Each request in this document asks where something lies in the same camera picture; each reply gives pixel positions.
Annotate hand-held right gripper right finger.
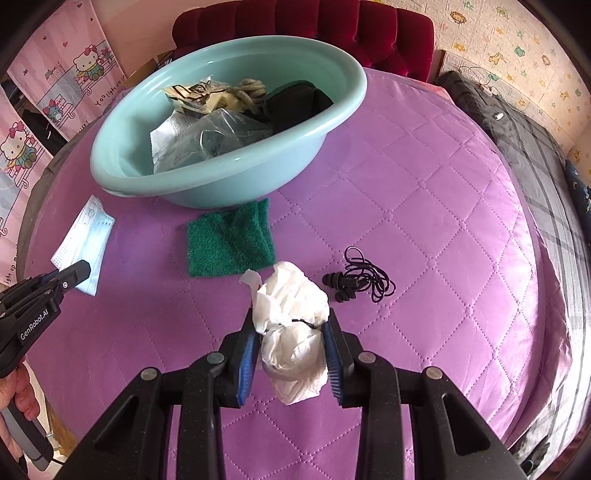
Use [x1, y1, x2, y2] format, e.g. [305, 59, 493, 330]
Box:
[322, 308, 530, 480]

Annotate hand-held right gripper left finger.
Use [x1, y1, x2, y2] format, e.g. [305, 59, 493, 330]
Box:
[60, 318, 260, 480]

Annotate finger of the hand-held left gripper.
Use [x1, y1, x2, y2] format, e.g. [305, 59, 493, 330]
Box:
[0, 271, 62, 298]
[44, 259, 92, 302]

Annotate white plastic bag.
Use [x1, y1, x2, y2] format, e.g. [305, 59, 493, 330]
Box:
[238, 261, 331, 406]

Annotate teal plastic basin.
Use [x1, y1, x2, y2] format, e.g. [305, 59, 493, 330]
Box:
[90, 36, 369, 209]

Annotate beige snack packet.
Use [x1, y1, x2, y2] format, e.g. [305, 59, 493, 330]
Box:
[164, 79, 241, 114]

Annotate olive green rope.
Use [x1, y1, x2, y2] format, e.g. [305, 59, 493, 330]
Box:
[232, 78, 269, 110]

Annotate black sleep mask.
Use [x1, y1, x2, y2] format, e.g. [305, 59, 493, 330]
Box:
[259, 80, 334, 136]

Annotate person's left hand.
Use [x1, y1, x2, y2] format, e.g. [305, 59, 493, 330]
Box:
[0, 361, 46, 462]

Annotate grey table cover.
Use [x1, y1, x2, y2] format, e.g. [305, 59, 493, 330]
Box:
[17, 129, 100, 259]

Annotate green scouring pad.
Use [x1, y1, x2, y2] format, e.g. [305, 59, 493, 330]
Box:
[187, 198, 277, 278]

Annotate purple quilted mat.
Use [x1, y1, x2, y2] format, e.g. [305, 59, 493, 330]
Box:
[18, 68, 573, 480]

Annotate pink cartoon cat curtain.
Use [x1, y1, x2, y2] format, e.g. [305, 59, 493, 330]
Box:
[0, 0, 129, 289]

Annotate clear plastic bag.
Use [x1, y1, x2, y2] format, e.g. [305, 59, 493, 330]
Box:
[154, 110, 274, 175]

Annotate grey plaid bed sheet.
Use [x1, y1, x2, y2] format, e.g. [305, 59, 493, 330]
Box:
[434, 69, 591, 476]

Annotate navy star print pillow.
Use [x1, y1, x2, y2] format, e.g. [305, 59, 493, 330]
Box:
[565, 159, 591, 223]

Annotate red tufted sofa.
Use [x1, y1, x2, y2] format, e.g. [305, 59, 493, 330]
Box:
[172, 0, 435, 83]

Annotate black corded earplugs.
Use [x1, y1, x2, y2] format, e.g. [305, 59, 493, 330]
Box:
[322, 246, 397, 304]

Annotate tangled cables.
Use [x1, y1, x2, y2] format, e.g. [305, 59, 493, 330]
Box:
[457, 65, 505, 95]

